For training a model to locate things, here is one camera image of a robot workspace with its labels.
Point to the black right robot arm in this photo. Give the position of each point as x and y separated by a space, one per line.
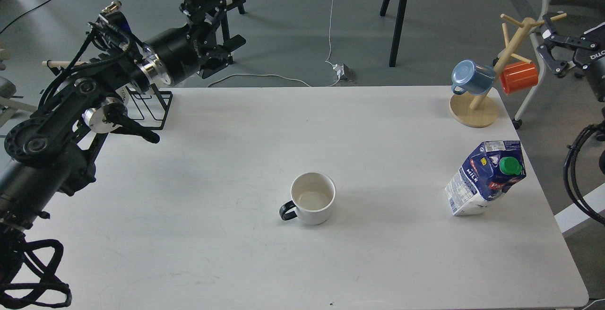
575 191

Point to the black table leg right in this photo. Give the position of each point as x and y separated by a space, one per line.
397 33

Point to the white mug black handle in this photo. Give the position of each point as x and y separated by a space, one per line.
312 196

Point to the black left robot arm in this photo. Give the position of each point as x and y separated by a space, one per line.
55 149

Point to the black wire cup rack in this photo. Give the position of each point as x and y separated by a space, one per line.
149 109

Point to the blue white milk carton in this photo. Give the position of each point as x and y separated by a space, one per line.
484 176

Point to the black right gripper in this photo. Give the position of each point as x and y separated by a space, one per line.
591 60

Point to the blue mug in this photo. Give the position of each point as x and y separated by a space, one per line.
470 77

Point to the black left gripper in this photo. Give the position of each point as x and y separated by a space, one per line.
181 49

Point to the white power adapter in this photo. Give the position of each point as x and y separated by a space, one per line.
343 73

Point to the orange mug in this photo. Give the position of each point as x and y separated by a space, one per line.
519 76

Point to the wooden mug tree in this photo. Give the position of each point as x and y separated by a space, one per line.
479 111

